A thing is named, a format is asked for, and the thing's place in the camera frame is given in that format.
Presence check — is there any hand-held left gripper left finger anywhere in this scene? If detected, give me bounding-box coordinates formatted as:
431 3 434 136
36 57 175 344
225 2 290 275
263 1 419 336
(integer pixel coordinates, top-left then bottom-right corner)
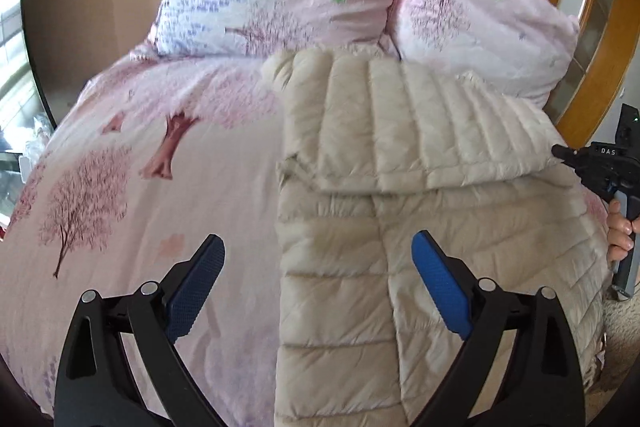
54 234 227 427

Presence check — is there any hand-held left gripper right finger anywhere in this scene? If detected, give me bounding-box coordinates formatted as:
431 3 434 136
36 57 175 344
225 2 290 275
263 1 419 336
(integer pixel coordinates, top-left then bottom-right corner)
411 230 587 427

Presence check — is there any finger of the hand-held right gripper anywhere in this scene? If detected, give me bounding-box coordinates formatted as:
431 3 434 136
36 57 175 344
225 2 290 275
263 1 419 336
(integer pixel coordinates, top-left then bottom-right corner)
551 144 588 168

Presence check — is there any cream quilted down jacket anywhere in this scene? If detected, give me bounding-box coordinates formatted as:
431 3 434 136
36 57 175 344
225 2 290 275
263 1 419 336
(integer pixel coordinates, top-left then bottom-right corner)
261 47 613 427

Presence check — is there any person's right hand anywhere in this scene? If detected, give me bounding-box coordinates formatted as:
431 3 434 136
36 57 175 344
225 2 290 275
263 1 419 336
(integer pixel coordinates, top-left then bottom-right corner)
606 199 640 269

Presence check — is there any pink tree print bedsheet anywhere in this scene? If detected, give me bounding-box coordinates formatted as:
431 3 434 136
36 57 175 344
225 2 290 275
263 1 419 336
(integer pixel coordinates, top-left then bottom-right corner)
2 43 615 424

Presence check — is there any window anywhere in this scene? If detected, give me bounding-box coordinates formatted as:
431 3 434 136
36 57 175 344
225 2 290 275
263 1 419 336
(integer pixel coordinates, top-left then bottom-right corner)
0 0 55 158

